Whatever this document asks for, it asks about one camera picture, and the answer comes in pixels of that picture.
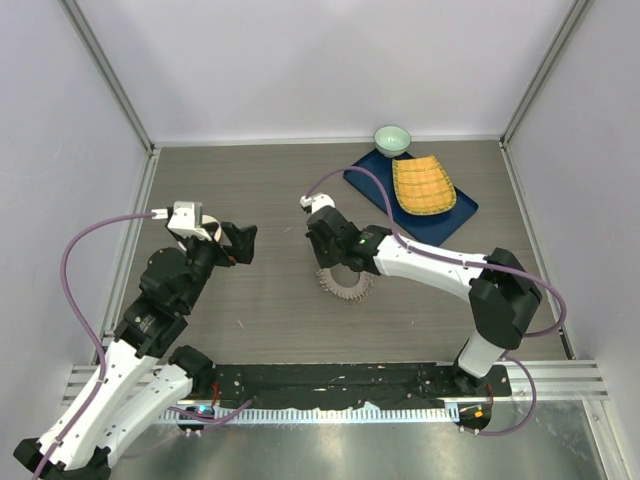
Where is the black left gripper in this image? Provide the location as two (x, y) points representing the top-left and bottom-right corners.
(177, 221), (257, 310)

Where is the silver keyring chain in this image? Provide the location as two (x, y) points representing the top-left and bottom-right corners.
(314, 267), (376, 304)

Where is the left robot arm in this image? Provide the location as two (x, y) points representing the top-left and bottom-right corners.
(14, 219), (258, 479)

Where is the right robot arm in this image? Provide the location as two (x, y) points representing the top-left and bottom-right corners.
(301, 194), (542, 395)

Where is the red white bowl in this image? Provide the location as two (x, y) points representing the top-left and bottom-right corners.
(200, 214), (222, 243)

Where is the dark blue tray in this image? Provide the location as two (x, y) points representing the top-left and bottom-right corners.
(343, 148), (479, 246)

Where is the yellow woven bamboo tray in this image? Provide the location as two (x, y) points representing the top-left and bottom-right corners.
(392, 155), (457, 216)

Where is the pale green bowl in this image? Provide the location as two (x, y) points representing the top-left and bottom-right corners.
(374, 125), (412, 158)

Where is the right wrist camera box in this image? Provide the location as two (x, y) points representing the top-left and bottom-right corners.
(299, 193), (335, 215)

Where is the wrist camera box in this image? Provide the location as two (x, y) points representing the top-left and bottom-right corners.
(150, 201), (212, 241)
(299, 193), (335, 215)

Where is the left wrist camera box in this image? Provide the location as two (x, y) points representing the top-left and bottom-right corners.
(150, 201), (212, 241)

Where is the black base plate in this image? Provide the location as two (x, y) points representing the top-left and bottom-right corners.
(213, 362), (512, 411)

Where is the slotted cable duct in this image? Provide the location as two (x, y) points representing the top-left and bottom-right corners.
(158, 405), (460, 425)

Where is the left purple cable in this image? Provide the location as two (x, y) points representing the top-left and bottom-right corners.
(29, 212), (169, 480)

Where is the purple cable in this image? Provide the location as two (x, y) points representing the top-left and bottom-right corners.
(305, 166), (567, 437)
(29, 212), (169, 480)

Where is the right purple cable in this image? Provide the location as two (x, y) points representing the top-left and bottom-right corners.
(305, 166), (567, 437)

